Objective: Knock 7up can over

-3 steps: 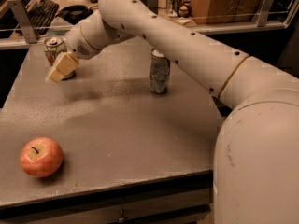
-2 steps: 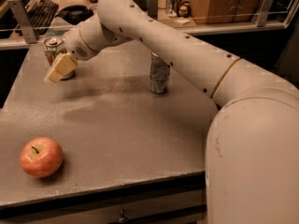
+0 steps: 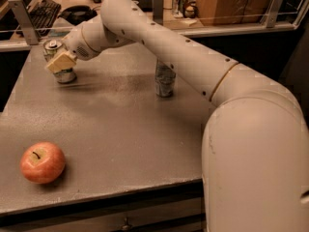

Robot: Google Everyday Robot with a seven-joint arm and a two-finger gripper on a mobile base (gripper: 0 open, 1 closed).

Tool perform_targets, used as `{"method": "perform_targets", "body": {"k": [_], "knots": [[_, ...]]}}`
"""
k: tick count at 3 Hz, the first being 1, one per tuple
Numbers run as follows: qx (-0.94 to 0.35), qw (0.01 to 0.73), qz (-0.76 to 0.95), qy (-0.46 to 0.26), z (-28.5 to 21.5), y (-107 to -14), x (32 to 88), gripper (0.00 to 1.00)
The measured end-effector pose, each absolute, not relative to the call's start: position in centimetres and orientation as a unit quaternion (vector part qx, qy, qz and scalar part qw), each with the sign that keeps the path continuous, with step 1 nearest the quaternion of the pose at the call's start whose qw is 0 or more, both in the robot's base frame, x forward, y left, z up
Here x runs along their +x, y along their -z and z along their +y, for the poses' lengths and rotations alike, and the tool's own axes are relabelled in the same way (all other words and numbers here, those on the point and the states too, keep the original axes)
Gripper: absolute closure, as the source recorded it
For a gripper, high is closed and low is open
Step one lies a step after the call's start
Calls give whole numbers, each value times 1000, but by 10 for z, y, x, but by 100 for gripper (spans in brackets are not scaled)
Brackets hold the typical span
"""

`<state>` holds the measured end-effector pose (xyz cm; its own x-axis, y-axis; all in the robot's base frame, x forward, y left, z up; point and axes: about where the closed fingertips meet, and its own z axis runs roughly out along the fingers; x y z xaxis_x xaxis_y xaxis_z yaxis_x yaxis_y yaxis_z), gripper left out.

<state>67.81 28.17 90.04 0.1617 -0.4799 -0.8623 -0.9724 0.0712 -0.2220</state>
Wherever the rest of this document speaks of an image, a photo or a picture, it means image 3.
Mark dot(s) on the middle metal bracket post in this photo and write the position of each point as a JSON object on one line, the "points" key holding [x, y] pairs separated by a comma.
{"points": [[158, 11]]}

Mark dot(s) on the left metal bracket post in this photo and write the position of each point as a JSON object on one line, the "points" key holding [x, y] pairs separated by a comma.
{"points": [[26, 25]]}

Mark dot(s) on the right metal bracket post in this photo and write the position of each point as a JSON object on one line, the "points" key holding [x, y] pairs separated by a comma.
{"points": [[272, 13]]}

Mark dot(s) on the red apple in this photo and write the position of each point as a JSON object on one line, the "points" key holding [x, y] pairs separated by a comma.
{"points": [[42, 163]]}

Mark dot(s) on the metal bracket post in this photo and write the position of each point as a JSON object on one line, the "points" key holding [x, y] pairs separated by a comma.
{"points": [[272, 13], [158, 11], [26, 25]]}

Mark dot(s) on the black headphones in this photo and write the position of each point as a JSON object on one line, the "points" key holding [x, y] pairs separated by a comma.
{"points": [[78, 14]]}

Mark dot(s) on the glass jar on desk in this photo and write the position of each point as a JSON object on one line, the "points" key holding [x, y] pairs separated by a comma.
{"points": [[178, 8]]}

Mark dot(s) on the small round brown object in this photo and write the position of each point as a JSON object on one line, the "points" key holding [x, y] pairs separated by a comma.
{"points": [[190, 12]]}

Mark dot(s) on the grey drawer with handle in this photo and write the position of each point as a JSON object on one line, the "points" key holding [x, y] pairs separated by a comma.
{"points": [[178, 208]]}

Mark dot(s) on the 7up soda can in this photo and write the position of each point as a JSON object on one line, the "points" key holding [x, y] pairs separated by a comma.
{"points": [[59, 61]]}

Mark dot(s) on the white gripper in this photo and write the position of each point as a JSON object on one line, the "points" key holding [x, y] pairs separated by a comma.
{"points": [[76, 46]]}

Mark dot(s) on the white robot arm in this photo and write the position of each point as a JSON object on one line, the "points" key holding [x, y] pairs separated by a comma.
{"points": [[255, 149]]}

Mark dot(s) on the black keyboard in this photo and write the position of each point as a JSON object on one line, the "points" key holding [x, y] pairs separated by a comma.
{"points": [[43, 16]]}

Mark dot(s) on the silver blue energy drink can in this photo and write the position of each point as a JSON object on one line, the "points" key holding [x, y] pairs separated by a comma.
{"points": [[164, 79]]}

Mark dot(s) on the cardboard box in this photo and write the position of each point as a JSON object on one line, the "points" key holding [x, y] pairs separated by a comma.
{"points": [[226, 12]]}

